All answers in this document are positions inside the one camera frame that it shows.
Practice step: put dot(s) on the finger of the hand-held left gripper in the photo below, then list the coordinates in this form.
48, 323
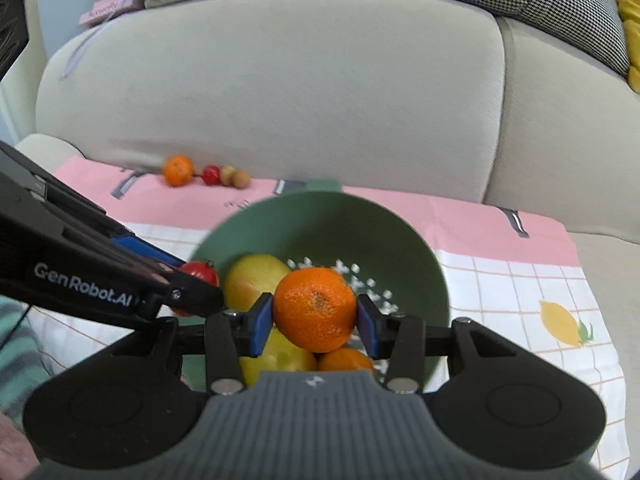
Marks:
145, 250
197, 300

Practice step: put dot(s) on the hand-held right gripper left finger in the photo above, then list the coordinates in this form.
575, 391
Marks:
262, 324

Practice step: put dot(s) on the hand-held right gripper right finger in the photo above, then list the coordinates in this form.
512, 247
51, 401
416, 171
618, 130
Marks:
367, 329

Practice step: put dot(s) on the red cherry tomato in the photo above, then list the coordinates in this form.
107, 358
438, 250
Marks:
202, 272
211, 175

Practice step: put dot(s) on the orange mandarin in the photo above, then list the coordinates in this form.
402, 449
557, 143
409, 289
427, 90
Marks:
347, 360
315, 307
178, 170

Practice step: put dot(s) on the green yellow pear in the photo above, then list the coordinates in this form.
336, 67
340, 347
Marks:
252, 280
277, 360

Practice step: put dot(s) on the green plastic colander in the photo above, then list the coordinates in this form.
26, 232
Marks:
380, 250

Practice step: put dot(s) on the brown longan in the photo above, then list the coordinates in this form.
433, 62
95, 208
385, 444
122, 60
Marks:
242, 179
228, 176

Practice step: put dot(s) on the teal striped clothing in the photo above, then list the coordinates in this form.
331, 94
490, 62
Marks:
20, 360

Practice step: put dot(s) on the lemon print checked cloth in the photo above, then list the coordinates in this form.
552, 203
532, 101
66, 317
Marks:
500, 280

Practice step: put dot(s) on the pink fluffy cloth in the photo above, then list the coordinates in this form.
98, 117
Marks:
12, 447

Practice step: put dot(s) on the beige sofa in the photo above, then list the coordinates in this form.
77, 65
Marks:
300, 85

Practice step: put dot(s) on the pink sign box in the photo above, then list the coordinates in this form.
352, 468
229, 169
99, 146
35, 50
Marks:
102, 10

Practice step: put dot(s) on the dark striped panel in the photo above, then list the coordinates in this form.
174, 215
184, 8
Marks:
11, 30

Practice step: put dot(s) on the yellow cushion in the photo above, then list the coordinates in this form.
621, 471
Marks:
629, 15

